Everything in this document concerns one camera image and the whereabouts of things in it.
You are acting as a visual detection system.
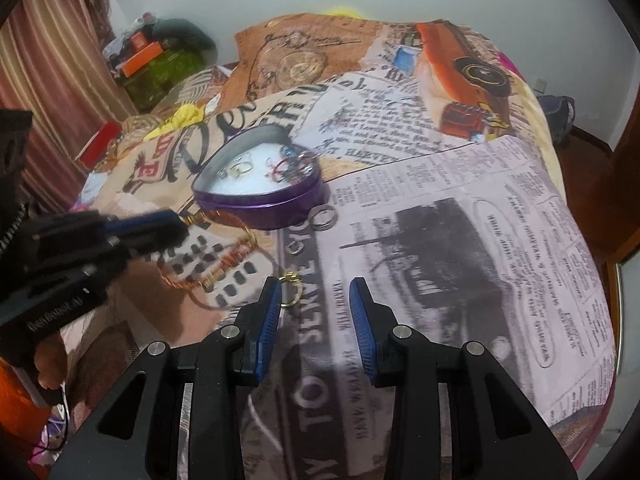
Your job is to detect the orange box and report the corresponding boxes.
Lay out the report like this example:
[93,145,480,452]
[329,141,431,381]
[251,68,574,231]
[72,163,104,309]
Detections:
[120,41,164,77]

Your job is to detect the orange beaded bracelet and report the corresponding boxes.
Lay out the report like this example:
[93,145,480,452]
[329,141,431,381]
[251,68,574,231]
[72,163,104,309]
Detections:
[155,209,260,292]

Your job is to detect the silver ring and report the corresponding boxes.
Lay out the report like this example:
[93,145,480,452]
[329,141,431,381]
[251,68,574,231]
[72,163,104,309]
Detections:
[307,202,339,232]

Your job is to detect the small gold ring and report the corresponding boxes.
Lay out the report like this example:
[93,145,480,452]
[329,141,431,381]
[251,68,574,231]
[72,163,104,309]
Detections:
[276,270,304,309]

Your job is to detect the silver earrings in tin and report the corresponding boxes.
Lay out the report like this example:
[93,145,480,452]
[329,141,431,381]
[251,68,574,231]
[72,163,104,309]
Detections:
[217,157,254,180]

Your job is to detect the newspaper print bed cover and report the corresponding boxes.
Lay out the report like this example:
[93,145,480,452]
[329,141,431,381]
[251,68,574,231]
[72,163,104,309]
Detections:
[65,14,615,479]

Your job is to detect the striped patchwork blanket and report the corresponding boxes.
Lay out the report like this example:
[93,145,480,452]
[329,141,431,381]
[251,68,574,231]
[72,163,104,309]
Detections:
[105,65,232,162]

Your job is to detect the green patterned bag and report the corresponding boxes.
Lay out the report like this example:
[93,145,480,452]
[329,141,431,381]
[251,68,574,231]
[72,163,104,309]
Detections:
[120,49,205,112]

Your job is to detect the red and white box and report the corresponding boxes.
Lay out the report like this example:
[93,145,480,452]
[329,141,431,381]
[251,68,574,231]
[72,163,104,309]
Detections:
[75,122,122,169]

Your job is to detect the dark backpack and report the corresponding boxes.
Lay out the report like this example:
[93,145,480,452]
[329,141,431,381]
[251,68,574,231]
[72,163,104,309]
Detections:
[538,96,576,145]

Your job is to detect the purple heart-shaped tin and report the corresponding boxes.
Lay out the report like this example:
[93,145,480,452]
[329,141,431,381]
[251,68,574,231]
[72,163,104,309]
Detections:
[192,125,329,230]

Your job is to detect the yellow cloth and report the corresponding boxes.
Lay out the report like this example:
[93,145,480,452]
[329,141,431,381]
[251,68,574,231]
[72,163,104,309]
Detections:
[143,103,205,141]

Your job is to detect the striped brown curtain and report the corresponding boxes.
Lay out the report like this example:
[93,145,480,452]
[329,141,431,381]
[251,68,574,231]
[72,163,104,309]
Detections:
[1,0,136,212]

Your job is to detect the brown wooden door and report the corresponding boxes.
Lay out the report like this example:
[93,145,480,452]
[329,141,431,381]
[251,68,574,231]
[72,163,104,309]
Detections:
[610,96,639,252]

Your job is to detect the wall socket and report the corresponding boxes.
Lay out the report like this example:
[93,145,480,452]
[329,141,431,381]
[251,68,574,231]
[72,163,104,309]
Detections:
[533,78,547,94]

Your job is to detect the colourful bead bracelet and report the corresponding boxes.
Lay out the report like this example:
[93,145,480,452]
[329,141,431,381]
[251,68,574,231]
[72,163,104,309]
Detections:
[264,143,317,183]

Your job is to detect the left hand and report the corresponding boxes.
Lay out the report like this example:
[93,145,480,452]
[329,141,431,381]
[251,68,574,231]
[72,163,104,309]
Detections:
[34,333,67,390]

